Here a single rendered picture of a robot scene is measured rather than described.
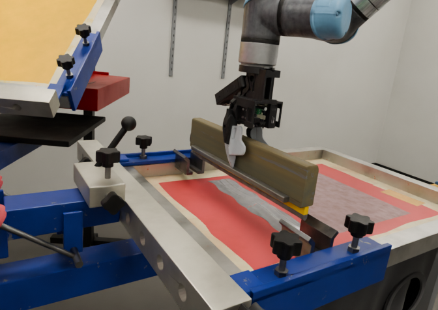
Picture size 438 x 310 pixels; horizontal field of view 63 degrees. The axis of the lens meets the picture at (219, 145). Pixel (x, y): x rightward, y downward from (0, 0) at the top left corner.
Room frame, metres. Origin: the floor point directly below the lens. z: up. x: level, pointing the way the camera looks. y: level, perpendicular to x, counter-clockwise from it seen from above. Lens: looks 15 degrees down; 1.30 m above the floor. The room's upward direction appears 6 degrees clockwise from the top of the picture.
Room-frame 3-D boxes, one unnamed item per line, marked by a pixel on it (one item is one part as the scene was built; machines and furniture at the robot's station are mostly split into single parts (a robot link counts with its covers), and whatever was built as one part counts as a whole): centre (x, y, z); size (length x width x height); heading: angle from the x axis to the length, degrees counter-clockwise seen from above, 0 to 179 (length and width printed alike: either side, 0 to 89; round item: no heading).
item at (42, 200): (0.55, 0.25, 1.02); 0.17 x 0.06 x 0.05; 123
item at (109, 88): (1.70, 0.74, 1.06); 0.61 x 0.46 x 0.12; 3
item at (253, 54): (0.73, -0.06, 1.30); 0.08 x 0.08 x 0.05
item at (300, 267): (0.49, -0.17, 0.98); 0.30 x 0.05 x 0.07; 123
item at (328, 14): (0.69, -0.15, 1.38); 0.11 x 0.11 x 0.08; 58
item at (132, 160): (0.96, 0.13, 0.98); 0.30 x 0.05 x 0.07; 123
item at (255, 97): (0.72, -0.06, 1.22); 0.09 x 0.08 x 0.12; 33
